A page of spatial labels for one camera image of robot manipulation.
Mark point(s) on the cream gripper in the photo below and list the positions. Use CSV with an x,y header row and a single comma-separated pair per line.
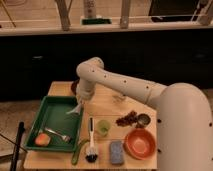
x,y
80,100

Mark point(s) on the grey blue towel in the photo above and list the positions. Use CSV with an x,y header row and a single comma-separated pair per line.
x,y
77,109

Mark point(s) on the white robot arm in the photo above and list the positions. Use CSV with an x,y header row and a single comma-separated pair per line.
x,y
185,119

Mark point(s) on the green plastic tray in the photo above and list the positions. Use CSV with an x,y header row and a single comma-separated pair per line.
x,y
53,114

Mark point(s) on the dark brown small bowl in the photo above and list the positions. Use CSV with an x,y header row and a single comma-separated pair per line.
x,y
74,86

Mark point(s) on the green plastic cup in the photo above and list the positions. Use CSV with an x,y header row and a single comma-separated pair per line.
x,y
103,126

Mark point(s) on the metal fork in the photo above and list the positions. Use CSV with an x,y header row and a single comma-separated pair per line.
x,y
63,137

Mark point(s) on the bunch of dark grapes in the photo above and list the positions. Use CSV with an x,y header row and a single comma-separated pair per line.
x,y
127,120

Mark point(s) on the red yellow apple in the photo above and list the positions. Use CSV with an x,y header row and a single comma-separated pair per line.
x,y
42,139

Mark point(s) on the blue grey sponge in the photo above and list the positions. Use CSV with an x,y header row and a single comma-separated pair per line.
x,y
116,153

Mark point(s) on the black pole stand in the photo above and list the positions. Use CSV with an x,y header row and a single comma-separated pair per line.
x,y
17,146

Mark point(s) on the small dark metal cup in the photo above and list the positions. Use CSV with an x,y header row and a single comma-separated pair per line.
x,y
143,120

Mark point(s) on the orange bowl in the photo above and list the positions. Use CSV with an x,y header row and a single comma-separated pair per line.
x,y
140,144

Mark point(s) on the green white box on shelf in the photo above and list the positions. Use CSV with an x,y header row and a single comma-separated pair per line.
x,y
95,21

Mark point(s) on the dark monitor on shelf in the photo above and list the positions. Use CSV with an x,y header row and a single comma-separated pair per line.
x,y
173,10

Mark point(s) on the wooden post left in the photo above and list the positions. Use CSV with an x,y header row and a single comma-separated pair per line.
x,y
63,13

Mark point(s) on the wooden post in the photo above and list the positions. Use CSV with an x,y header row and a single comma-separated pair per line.
x,y
125,11
63,13

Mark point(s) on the wooden post right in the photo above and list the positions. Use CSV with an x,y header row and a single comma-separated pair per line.
x,y
125,11

